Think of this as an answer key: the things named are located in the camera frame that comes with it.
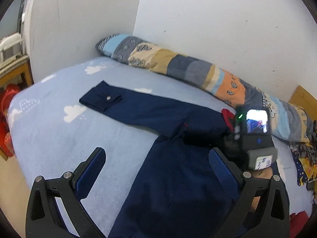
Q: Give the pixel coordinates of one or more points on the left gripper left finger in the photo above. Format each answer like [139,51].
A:
[43,218]

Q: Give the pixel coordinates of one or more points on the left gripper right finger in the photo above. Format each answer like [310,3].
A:
[239,186]

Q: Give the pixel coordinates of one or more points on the navy blue work jacket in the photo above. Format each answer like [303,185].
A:
[175,193]

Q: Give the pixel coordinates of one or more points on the red sleeve forearm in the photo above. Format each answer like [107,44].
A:
[297,222]

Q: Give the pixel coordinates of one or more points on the person's right hand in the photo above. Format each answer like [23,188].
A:
[262,202]

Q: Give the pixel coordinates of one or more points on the patchwork long pillow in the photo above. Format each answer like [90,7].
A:
[288,122]

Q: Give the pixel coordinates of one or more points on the grey red patterned cloth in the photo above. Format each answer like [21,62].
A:
[306,150]

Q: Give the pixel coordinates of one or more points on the yellow floral cloth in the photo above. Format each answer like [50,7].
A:
[306,172]

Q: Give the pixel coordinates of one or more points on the wooden headboard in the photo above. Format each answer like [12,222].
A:
[303,98]

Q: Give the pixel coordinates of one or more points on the light blue cloud bedsheet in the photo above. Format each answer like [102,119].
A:
[52,133]

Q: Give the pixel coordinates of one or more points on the red bag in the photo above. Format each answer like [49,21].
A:
[7,96]

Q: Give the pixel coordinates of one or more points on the wooden side table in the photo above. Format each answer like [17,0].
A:
[20,67]

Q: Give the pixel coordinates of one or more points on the white appliance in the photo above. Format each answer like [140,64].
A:
[11,48]

